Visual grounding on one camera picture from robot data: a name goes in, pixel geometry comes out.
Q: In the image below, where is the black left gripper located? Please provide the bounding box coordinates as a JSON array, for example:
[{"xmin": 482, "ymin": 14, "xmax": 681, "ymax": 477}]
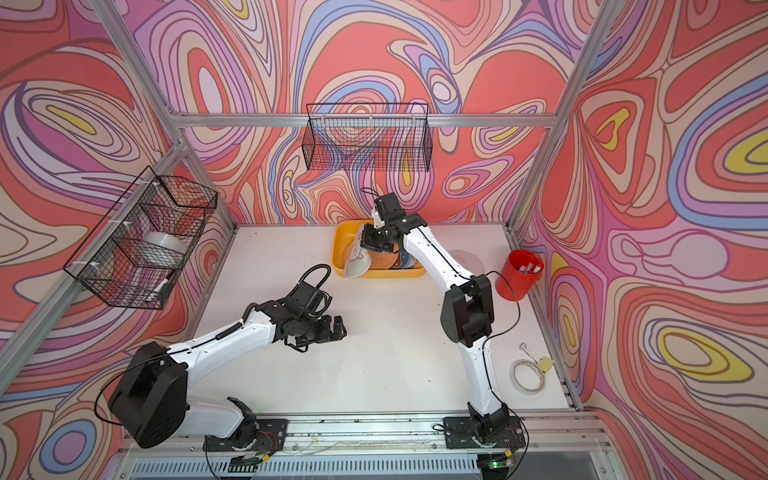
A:
[{"xmin": 296, "ymin": 313, "xmax": 350, "ymax": 348}]

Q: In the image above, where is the beige white dog coaster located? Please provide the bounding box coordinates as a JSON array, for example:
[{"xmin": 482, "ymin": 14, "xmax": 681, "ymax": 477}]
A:
[{"xmin": 343, "ymin": 223, "xmax": 372, "ymax": 278}]

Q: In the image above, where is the orange round coaster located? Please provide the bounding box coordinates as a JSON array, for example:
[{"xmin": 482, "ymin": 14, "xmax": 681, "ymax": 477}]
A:
[{"xmin": 368, "ymin": 251, "xmax": 400, "ymax": 270}]

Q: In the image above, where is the blue toast cartoon coaster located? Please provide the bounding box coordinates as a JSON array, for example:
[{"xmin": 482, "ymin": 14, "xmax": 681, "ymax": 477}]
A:
[{"xmin": 393, "ymin": 251, "xmax": 417, "ymax": 270}]

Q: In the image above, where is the pink rainbow unicorn coaster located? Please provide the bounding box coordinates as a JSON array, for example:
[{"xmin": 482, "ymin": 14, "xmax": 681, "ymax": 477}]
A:
[{"xmin": 448, "ymin": 249, "xmax": 486, "ymax": 278}]

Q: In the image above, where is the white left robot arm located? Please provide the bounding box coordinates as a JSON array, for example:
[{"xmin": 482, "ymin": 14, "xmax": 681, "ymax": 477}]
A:
[{"xmin": 108, "ymin": 282, "xmax": 347, "ymax": 451}]

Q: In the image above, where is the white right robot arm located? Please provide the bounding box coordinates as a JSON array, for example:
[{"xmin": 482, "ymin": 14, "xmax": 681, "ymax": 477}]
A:
[{"xmin": 361, "ymin": 187, "xmax": 510, "ymax": 445}]

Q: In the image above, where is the yellow plastic storage box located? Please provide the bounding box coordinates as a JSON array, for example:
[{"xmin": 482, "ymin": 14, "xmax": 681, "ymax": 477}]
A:
[{"xmin": 332, "ymin": 220, "xmax": 426, "ymax": 278}]

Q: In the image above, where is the white marker pen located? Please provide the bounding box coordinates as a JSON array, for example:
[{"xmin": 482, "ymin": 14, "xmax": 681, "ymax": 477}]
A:
[{"xmin": 145, "ymin": 279, "xmax": 168, "ymax": 303}]

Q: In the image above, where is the red plastic cup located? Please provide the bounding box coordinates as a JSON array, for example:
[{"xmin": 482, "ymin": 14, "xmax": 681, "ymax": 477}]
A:
[{"xmin": 495, "ymin": 249, "xmax": 544, "ymax": 301}]

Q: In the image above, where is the yellow sticky note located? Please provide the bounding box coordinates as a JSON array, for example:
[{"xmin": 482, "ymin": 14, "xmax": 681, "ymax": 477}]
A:
[{"xmin": 536, "ymin": 357, "xmax": 554, "ymax": 373}]

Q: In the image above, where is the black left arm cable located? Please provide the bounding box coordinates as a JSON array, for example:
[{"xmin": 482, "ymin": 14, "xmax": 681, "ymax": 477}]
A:
[{"xmin": 92, "ymin": 262, "xmax": 334, "ymax": 480}]

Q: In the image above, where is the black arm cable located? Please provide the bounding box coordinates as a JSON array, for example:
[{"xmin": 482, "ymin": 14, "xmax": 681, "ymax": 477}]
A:
[
  {"xmin": 359, "ymin": 187, "xmax": 532, "ymax": 480},
  {"xmin": 92, "ymin": 262, "xmax": 334, "ymax": 480}
]

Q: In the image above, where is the black wire basket back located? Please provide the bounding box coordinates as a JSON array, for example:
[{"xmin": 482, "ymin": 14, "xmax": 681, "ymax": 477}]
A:
[{"xmin": 301, "ymin": 101, "xmax": 433, "ymax": 173}]

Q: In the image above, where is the black wire basket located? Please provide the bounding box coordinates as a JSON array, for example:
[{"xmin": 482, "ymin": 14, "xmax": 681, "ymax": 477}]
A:
[
  {"xmin": 63, "ymin": 167, "xmax": 218, "ymax": 310},
  {"xmin": 301, "ymin": 101, "xmax": 433, "ymax": 173}
]

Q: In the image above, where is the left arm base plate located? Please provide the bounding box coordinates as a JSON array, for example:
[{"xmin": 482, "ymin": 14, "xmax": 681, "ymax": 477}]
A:
[{"xmin": 203, "ymin": 418, "xmax": 288, "ymax": 454}]

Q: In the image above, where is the black wire basket left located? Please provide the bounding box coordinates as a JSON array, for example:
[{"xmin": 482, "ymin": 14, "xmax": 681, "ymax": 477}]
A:
[{"xmin": 63, "ymin": 167, "xmax": 218, "ymax": 310}]

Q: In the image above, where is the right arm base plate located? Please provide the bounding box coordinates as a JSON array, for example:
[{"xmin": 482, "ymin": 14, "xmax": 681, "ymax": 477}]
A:
[{"xmin": 434, "ymin": 416, "xmax": 527, "ymax": 452}]

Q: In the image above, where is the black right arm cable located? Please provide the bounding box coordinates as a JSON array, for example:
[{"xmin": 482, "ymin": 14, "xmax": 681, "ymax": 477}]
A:
[{"xmin": 359, "ymin": 187, "xmax": 532, "ymax": 480}]

